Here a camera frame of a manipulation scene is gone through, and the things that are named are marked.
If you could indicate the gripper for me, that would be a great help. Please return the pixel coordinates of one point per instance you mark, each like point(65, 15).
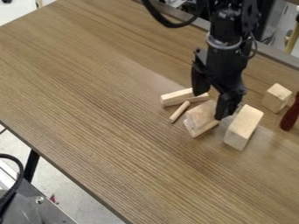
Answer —
point(226, 62)

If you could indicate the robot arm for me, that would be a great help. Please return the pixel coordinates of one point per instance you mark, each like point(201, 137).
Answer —
point(231, 17)

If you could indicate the wooden double cylinder block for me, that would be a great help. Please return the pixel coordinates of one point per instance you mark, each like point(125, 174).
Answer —
point(200, 119)

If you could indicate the flat wooden plank block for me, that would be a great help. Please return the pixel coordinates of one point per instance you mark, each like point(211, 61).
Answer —
point(179, 97)

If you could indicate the thin wooden cylinder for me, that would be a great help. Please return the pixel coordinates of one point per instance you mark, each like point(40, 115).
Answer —
point(179, 111)

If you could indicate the long wooden rectangular block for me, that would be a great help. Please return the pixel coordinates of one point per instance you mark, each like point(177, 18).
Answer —
point(243, 127)

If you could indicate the wooden cube block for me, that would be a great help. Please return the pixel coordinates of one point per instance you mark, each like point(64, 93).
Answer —
point(276, 97)

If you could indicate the dark red wooden block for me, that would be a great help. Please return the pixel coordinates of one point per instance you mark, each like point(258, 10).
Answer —
point(291, 113)

